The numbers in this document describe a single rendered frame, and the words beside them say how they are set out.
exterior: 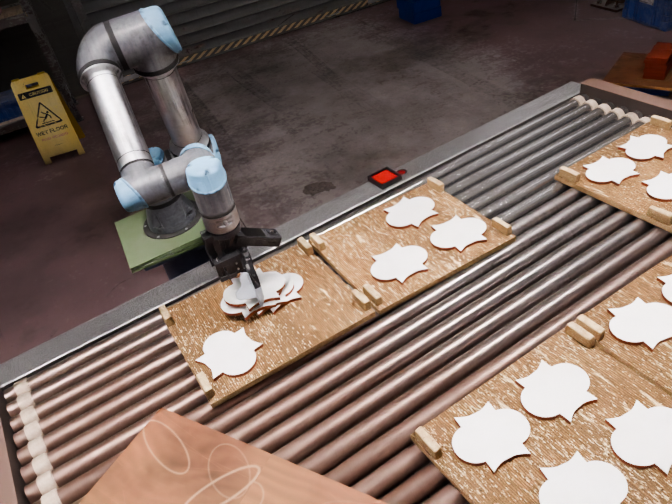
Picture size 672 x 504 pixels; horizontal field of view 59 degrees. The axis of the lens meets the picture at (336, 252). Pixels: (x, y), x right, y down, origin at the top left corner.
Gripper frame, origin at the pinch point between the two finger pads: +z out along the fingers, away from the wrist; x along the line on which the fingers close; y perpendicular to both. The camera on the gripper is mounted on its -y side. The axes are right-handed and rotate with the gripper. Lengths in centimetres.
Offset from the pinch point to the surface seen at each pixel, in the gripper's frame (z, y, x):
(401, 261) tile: 3.1, -34.6, 10.0
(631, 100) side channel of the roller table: 4, -136, -12
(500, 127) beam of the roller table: 7, -99, -31
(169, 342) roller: 6.2, 22.8, -2.5
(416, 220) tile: 3.3, -46.8, -1.7
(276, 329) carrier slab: 4.0, 0.2, 11.4
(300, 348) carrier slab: 3.9, -2.0, 20.0
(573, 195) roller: 6, -88, 12
